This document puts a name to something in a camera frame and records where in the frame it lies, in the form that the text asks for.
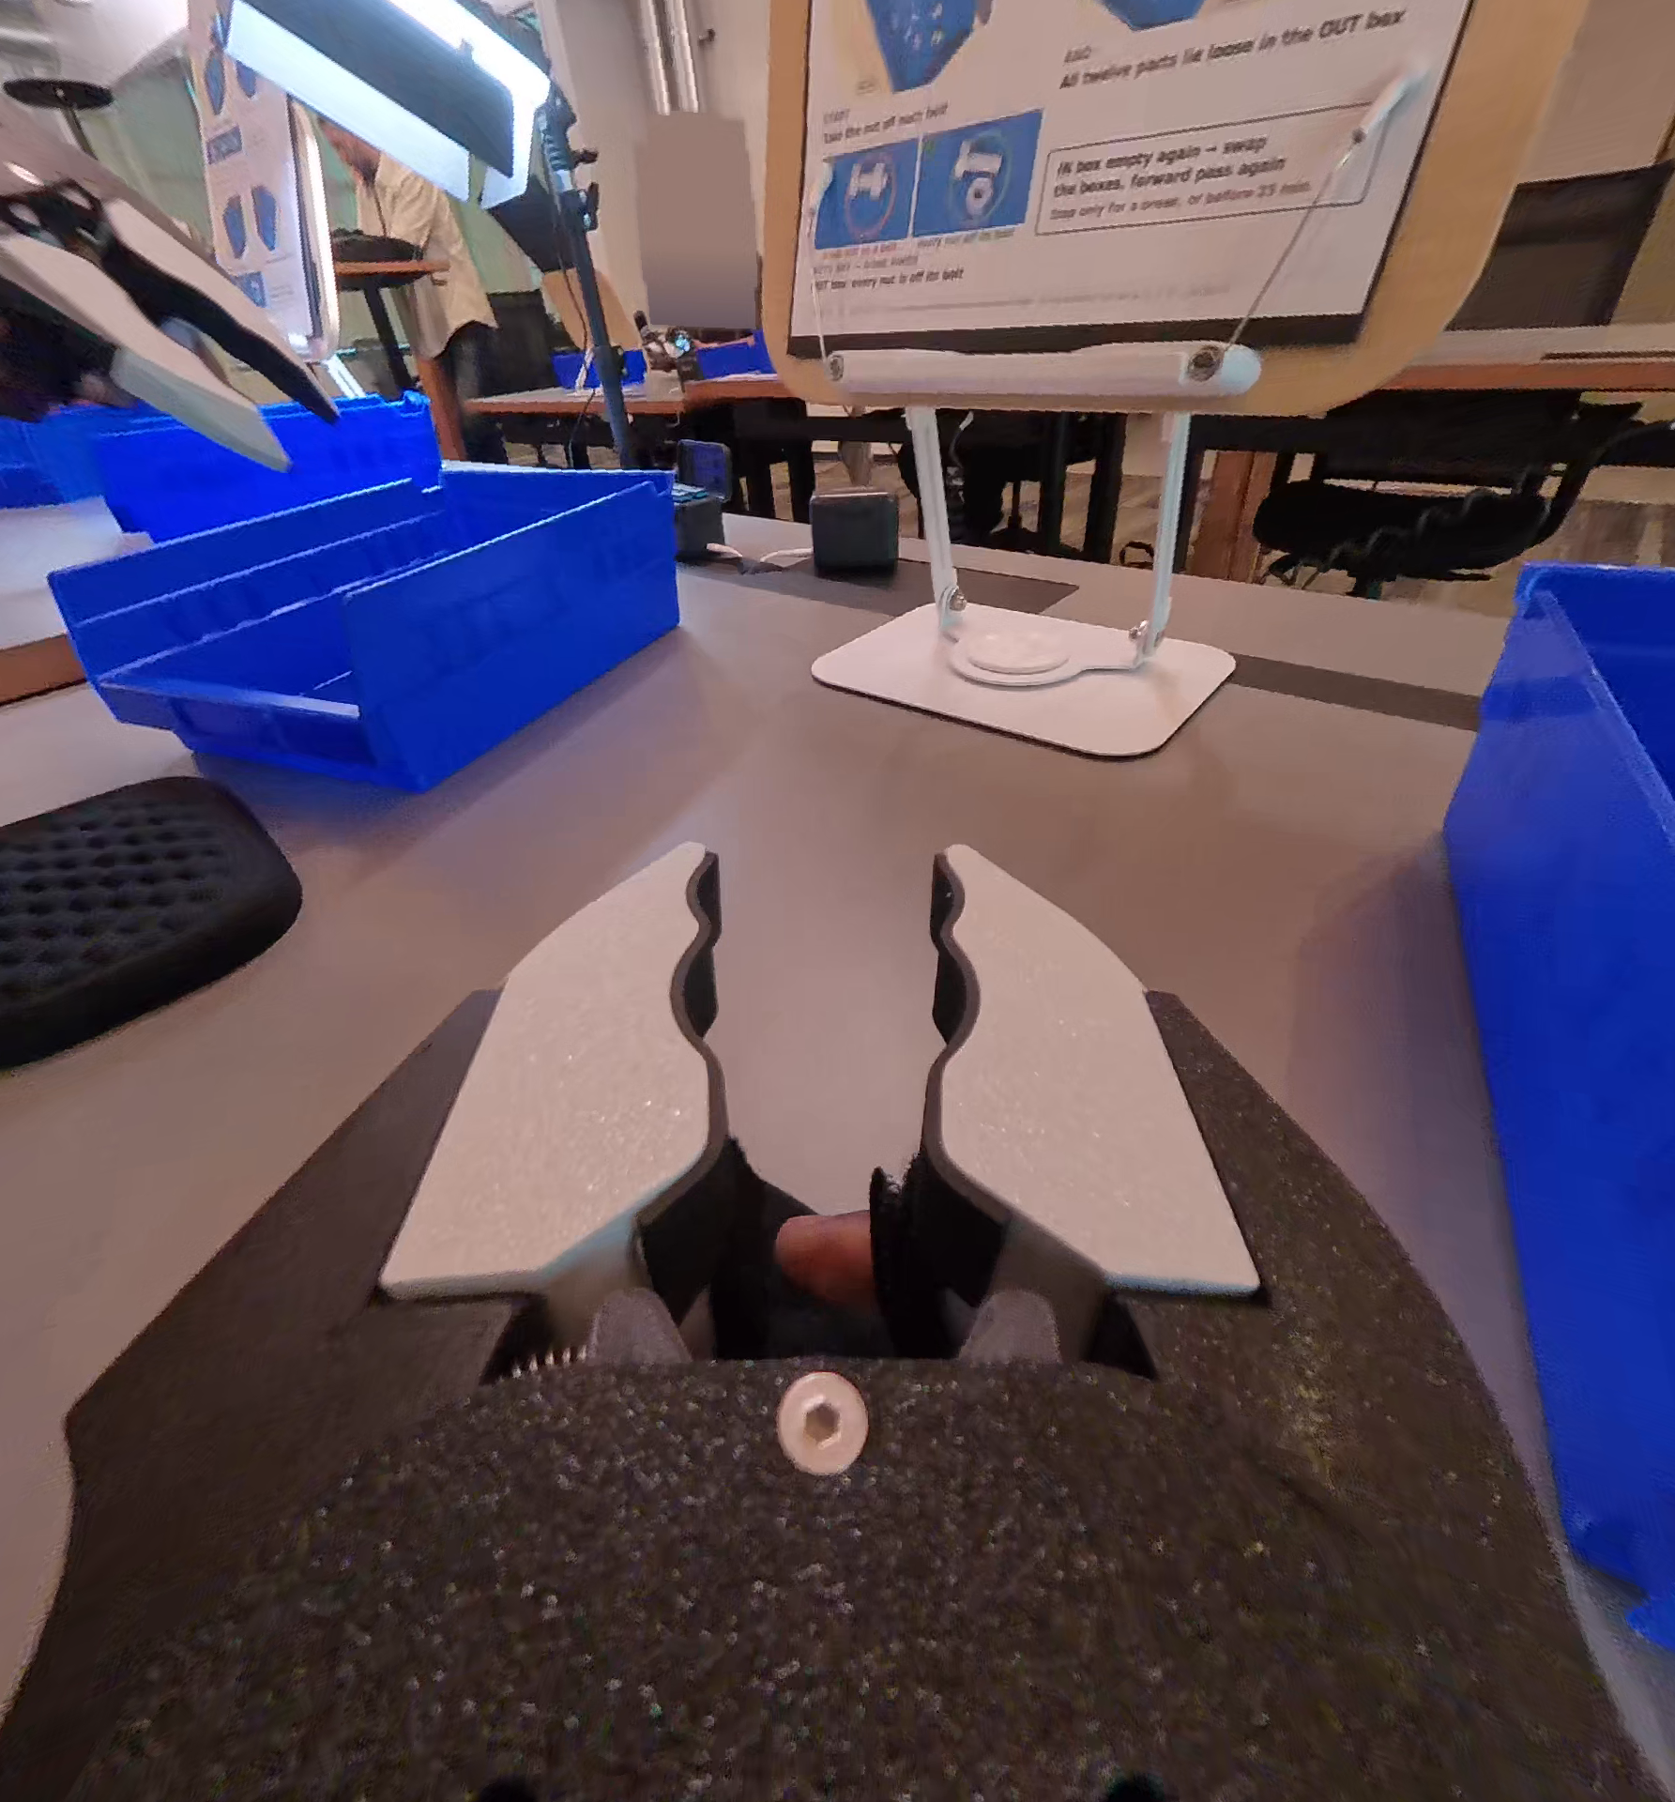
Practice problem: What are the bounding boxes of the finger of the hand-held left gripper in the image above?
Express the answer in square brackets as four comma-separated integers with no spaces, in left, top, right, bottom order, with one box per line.
[0,64,342,425]
[0,226,293,473]

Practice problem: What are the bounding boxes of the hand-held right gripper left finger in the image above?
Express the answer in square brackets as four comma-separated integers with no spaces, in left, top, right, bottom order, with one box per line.
[378,842,724,1336]

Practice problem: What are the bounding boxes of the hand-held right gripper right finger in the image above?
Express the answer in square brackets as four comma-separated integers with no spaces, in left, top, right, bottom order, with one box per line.
[922,846,1264,1357]

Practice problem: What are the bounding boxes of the person's right hand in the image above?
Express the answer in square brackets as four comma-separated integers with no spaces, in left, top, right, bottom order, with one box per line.
[778,1214,878,1305]

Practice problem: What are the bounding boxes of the black floor lamp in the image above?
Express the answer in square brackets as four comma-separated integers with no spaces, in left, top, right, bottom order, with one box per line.
[4,78,116,161]

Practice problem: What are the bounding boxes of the printed instruction sheet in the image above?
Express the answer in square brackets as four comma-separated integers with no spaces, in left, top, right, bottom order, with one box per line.
[795,0,1474,352]
[189,0,343,354]

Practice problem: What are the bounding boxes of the light grey table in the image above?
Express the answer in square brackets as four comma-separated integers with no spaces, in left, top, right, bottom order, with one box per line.
[0,500,149,724]

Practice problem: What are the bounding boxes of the studio light panel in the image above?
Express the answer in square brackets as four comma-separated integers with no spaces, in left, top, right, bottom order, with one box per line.
[218,0,558,207]

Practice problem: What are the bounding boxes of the wooden office desk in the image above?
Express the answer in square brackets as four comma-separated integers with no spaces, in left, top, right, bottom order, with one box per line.
[1189,321,1675,583]
[469,373,783,516]

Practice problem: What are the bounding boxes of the black light stand pole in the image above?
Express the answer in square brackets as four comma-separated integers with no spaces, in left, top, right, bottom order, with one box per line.
[535,86,643,473]

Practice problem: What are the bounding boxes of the black honeycomb wrist pad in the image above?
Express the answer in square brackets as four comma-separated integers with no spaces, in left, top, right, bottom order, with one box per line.
[0,778,305,1075]

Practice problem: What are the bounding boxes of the black device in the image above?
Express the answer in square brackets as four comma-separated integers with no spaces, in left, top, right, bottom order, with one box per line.
[675,441,733,562]

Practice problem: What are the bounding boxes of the dark grey box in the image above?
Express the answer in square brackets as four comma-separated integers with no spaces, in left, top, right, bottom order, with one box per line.
[809,489,901,578]

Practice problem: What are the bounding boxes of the black office chair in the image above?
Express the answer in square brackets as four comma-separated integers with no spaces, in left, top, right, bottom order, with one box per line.
[1252,163,1675,601]

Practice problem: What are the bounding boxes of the instruction sign board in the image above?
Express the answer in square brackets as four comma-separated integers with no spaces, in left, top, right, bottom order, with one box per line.
[762,0,1592,419]

